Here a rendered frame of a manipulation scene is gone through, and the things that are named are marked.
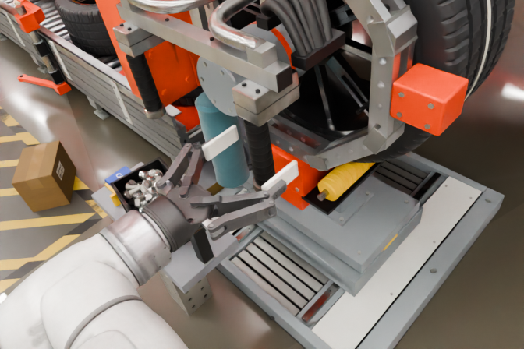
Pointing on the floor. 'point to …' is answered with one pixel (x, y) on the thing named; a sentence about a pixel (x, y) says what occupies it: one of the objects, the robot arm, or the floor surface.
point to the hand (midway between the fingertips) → (260, 152)
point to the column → (196, 297)
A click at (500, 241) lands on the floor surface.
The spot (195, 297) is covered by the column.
